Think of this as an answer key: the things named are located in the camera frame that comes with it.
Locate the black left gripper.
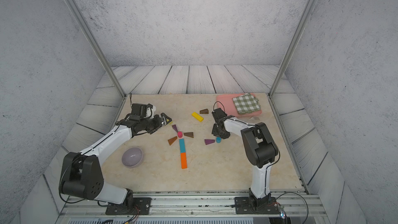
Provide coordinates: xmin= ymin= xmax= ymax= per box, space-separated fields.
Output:
xmin=139 ymin=112 xmax=172 ymax=134

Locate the reddish brown wooden wedge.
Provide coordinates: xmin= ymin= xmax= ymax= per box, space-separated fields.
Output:
xmin=168 ymin=136 xmax=178 ymax=146

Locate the dark brown triangular block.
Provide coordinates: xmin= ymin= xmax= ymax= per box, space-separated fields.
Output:
xmin=200 ymin=109 xmax=209 ymax=114

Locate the yellow rectangular block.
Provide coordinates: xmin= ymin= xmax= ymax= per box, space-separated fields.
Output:
xmin=191 ymin=112 xmax=204 ymax=122

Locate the dark brown rectangular block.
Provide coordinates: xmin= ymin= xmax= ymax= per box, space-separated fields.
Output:
xmin=183 ymin=132 xmax=194 ymax=138

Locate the teal rectangular block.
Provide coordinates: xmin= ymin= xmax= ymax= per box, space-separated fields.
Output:
xmin=179 ymin=139 xmax=186 ymax=153

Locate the orange rectangular block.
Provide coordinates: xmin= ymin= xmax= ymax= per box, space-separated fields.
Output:
xmin=180 ymin=152 xmax=188 ymax=169

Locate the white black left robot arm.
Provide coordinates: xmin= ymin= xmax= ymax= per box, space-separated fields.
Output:
xmin=59 ymin=103 xmax=172 ymax=208

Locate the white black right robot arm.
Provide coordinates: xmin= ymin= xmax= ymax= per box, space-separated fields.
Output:
xmin=212 ymin=108 xmax=279 ymax=211

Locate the pink plastic tray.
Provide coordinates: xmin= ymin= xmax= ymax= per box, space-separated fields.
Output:
xmin=216 ymin=93 xmax=262 ymax=117

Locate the green white checkered cloth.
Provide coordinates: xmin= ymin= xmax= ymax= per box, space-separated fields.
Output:
xmin=232 ymin=93 xmax=261 ymax=115

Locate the lilac ceramic bowl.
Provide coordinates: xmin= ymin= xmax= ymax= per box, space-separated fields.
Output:
xmin=121 ymin=147 xmax=144 ymax=169

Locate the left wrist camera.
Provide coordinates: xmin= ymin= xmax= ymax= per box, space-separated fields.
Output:
xmin=145 ymin=104 xmax=156 ymax=119

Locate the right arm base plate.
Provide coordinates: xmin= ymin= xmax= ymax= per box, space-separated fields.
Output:
xmin=232 ymin=196 xmax=280 ymax=215

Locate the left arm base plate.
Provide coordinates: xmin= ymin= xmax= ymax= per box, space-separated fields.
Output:
xmin=105 ymin=197 xmax=152 ymax=215

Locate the aluminium front rail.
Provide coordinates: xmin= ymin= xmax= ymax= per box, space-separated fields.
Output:
xmin=59 ymin=191 xmax=330 ymax=224

